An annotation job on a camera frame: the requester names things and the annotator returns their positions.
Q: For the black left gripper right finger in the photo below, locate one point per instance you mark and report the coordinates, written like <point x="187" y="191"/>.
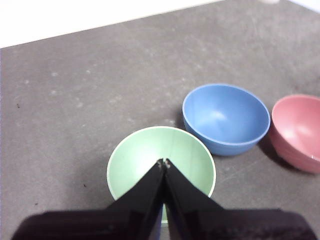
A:
<point x="225" y="225"/>

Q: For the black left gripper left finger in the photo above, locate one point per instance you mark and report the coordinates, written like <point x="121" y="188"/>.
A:
<point x="105" y="225"/>

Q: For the green ribbed bowl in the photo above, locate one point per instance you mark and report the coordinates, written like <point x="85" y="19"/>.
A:
<point x="140" y="155"/>

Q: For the red ribbed bowl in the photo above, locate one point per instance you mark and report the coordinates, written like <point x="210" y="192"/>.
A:
<point x="295" y="125"/>

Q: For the blue ribbed bowl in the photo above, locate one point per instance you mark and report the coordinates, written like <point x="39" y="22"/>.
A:
<point x="225" y="117"/>

